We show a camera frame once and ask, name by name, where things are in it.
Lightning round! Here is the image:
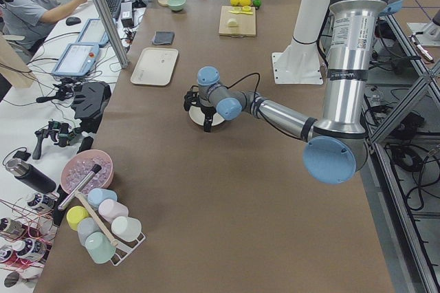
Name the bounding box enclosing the grey cup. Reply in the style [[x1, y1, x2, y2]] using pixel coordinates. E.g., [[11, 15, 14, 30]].
[[77, 217, 101, 247]]

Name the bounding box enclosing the aluminium frame post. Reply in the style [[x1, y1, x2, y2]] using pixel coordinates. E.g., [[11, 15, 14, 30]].
[[93, 0, 129, 69]]

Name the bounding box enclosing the pink bowl with ice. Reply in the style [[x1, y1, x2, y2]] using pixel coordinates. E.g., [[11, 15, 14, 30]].
[[60, 149, 115, 196]]

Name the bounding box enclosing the wooden cutting board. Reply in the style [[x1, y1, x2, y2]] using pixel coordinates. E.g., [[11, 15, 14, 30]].
[[219, 6, 256, 37]]

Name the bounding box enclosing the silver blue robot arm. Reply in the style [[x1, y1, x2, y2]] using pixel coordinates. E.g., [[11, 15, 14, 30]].
[[185, 0, 403, 184]]

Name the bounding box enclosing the black computer mouse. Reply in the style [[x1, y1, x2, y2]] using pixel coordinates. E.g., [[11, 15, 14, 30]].
[[65, 17, 81, 26]]

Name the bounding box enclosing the yellow plastic knife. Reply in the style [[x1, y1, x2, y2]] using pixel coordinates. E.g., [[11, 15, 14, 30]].
[[228, 10, 254, 15]]

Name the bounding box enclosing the cream rabbit tray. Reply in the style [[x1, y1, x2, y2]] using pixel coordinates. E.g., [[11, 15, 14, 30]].
[[130, 47, 179, 87]]

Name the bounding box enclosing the blue cup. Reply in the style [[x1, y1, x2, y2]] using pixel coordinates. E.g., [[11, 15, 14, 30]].
[[87, 188, 118, 209]]

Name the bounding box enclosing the yellow lemon near lime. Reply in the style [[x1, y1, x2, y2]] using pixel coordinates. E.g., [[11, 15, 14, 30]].
[[239, 0, 252, 7]]

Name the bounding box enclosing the white cup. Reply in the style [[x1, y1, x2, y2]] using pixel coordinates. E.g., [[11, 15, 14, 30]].
[[111, 216, 142, 242]]

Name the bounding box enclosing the yellow cup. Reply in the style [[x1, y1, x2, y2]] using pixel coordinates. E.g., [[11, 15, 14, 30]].
[[66, 206, 90, 231]]

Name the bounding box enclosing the black keyboard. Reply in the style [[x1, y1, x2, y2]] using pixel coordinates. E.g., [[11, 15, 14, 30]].
[[106, 0, 124, 20]]

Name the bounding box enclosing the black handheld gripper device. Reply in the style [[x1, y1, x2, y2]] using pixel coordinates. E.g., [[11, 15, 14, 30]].
[[32, 120, 83, 160]]

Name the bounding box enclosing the green lime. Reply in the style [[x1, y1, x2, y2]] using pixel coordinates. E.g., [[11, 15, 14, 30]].
[[252, 0, 262, 10]]

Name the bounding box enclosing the mint green cup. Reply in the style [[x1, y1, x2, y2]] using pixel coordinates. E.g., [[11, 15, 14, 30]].
[[85, 232, 116, 264]]

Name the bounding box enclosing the white cup rack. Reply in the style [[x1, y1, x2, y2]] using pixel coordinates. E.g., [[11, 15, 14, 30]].
[[75, 192, 146, 266]]

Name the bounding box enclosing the pink cup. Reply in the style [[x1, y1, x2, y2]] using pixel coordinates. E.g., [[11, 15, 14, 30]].
[[98, 199, 129, 224]]

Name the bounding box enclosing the folded grey cloth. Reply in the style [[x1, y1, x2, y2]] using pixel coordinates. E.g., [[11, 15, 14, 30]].
[[152, 31, 175, 45]]

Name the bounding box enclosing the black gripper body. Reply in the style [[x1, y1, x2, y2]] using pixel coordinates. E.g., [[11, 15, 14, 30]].
[[199, 101, 217, 122]]

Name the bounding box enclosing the round cream plate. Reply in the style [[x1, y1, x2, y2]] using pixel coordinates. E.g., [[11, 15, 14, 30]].
[[189, 106, 225, 127]]

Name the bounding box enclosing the upper blue teach pendant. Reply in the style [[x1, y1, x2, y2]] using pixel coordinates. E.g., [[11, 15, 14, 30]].
[[52, 42, 100, 77]]

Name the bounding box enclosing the metal muddler stick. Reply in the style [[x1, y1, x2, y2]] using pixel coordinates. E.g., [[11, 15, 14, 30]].
[[58, 164, 102, 211]]

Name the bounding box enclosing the black thermos bottle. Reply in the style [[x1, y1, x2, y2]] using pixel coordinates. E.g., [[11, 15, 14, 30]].
[[5, 158, 56, 194]]

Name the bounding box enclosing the mint green bowl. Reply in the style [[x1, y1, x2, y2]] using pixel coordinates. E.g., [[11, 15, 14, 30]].
[[167, 0, 186, 12]]

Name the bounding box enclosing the seated person grey shirt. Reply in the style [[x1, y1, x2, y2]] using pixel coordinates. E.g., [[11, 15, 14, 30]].
[[1, 0, 88, 53]]

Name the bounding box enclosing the black plastic headset shell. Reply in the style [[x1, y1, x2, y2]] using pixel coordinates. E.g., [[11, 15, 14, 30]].
[[71, 81, 111, 133]]

